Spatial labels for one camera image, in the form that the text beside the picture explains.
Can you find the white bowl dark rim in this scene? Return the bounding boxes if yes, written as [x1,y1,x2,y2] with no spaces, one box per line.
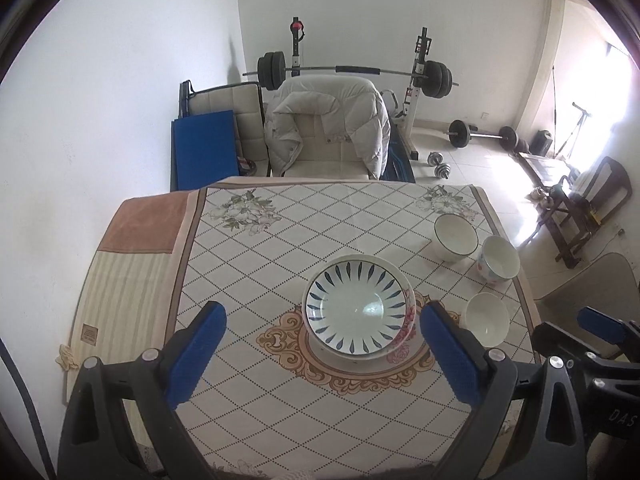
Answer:
[432,214,480,263]

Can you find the checked floral tablecloth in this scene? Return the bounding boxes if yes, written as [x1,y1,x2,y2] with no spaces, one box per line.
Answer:
[58,180,535,479]

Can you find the small black speaker box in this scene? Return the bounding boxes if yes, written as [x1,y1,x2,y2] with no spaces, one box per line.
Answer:
[529,130,553,157]

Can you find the dark wooden chair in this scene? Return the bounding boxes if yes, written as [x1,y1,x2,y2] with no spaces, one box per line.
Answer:
[532,156,634,269]

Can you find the blue leaf pattern plate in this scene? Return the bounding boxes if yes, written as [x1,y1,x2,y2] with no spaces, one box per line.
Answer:
[302,260,407,354]

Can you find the blue folded mat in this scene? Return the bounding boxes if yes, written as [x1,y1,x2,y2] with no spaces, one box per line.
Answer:
[171,110,240,191]

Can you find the white puffer jacket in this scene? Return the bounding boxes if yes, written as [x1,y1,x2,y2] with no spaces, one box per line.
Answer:
[262,78,393,181]

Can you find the white floral rim plate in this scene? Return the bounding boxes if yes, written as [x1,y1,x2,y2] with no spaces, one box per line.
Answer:
[304,252,418,363]

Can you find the blue black weight bench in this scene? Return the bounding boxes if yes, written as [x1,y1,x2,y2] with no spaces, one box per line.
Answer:
[380,89,416,183]

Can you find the plain white bowl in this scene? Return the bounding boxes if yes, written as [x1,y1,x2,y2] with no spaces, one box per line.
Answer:
[460,292,510,348]

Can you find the folded cream padded chair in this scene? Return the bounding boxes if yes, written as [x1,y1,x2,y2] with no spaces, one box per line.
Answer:
[178,80,270,177]

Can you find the barbell on rack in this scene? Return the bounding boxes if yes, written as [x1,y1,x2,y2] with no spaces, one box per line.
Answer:
[243,51,459,99]

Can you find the floor barbell black plates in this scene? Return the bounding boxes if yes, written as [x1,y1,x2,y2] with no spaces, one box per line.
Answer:
[448,119,520,152]

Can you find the white bowl coloured dots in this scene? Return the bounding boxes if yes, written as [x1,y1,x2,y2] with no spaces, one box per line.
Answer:
[476,235,521,285]

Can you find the chrome dumbbell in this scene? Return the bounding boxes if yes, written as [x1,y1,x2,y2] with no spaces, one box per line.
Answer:
[426,152,451,179]

